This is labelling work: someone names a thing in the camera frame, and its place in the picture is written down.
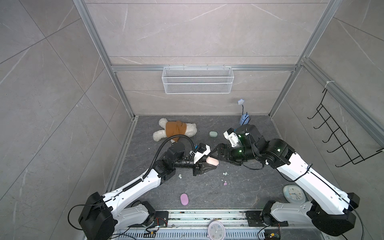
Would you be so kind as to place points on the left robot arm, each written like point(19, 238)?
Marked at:
point(102, 214)

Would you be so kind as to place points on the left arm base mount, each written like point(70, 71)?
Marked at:
point(160, 218)

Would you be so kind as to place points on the black wall hook rack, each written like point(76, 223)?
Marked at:
point(344, 143)

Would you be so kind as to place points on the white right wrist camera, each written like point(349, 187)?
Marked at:
point(232, 137)

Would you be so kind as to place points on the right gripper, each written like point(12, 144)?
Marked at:
point(221, 147)

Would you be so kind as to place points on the mint green charging case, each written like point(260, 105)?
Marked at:
point(213, 134)

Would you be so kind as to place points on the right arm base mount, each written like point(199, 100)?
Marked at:
point(258, 219)

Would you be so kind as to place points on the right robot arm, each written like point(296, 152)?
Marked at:
point(331, 210)

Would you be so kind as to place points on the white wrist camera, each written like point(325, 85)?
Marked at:
point(200, 151)
point(232, 137)

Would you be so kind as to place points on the white wire wall basket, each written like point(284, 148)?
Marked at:
point(197, 80)

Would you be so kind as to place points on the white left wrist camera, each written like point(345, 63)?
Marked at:
point(200, 151)

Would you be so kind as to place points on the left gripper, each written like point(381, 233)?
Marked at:
point(200, 168)

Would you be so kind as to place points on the white plush dog brown shirt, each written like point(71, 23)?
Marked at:
point(172, 128)

